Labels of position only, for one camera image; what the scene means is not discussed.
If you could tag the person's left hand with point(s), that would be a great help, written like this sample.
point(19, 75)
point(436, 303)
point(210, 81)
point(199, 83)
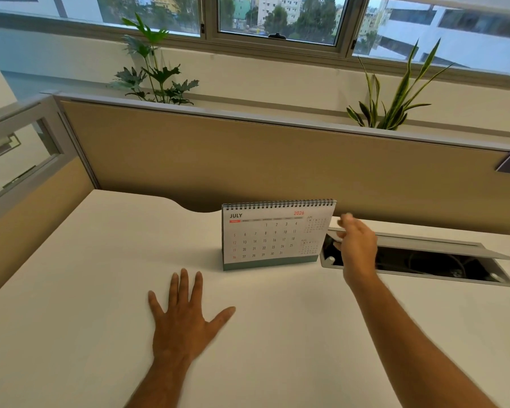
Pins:
point(178, 331)

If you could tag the person's right hand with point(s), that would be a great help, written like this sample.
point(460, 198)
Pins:
point(361, 254)

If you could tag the person's left little finger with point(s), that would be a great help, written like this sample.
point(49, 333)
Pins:
point(157, 305)

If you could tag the person's left middle finger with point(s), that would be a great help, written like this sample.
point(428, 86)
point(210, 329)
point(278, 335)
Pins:
point(185, 291)

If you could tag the person's left thumb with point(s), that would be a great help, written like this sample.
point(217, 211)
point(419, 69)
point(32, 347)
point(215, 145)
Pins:
point(221, 319)

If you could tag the person's right fingers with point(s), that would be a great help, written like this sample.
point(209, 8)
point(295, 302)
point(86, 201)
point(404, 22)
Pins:
point(347, 227)

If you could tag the person's right forearm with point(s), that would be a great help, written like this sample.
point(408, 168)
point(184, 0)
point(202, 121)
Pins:
point(412, 344)

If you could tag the person's left forearm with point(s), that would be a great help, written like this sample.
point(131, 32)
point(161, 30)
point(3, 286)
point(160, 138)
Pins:
point(161, 384)

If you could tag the white spiral desk calendar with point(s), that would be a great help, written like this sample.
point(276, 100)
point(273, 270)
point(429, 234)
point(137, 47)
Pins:
point(272, 237)

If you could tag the beige desk partition panel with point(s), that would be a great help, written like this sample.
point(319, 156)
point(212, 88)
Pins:
point(238, 157)

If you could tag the tall sword leaf green plant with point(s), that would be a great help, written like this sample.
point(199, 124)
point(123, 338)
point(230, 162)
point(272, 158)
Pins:
point(401, 95)

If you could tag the beige glass side partition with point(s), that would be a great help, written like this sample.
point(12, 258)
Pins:
point(25, 225)

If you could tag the broad lobed leaf green plant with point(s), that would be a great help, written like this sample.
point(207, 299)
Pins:
point(153, 74)

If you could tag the grey aluminium window frame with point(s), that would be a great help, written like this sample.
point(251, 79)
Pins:
point(276, 44)

